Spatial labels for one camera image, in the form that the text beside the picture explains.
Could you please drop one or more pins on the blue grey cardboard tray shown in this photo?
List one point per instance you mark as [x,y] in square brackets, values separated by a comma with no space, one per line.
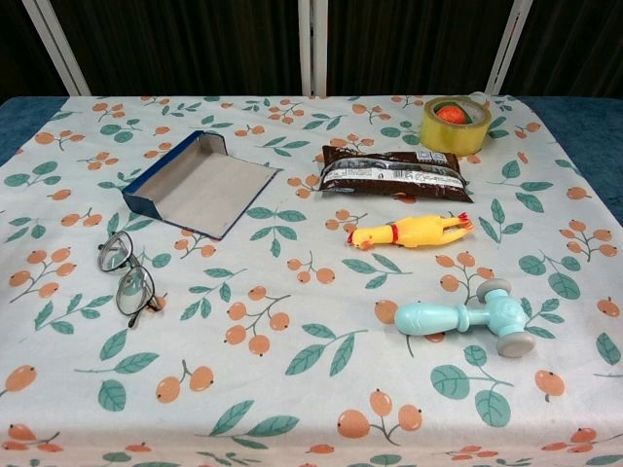
[204,187]

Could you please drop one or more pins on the wire-rim eyeglasses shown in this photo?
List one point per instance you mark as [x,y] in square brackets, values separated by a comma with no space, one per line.
[113,257]

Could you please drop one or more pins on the brown snack packet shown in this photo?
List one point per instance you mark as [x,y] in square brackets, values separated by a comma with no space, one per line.
[394,175]

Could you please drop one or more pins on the yellow rubber chicken toy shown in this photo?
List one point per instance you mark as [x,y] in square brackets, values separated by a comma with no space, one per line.
[418,231]

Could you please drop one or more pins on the floral print tablecloth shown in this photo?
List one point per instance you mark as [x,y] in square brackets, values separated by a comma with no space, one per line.
[311,350]

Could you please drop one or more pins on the clear packing tape roll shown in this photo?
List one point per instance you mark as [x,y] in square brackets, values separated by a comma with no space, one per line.
[455,138]

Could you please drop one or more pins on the orange toy fruit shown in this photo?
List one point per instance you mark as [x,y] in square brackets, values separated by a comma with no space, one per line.
[450,114]

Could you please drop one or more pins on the teal toy hammer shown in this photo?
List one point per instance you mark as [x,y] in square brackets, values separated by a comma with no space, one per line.
[496,313]

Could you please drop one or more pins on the black pleated curtain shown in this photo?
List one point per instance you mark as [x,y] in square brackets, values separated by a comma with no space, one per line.
[19,58]
[414,44]
[579,44]
[185,44]

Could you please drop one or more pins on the white frame post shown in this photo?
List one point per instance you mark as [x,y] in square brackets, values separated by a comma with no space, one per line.
[312,48]
[58,48]
[508,44]

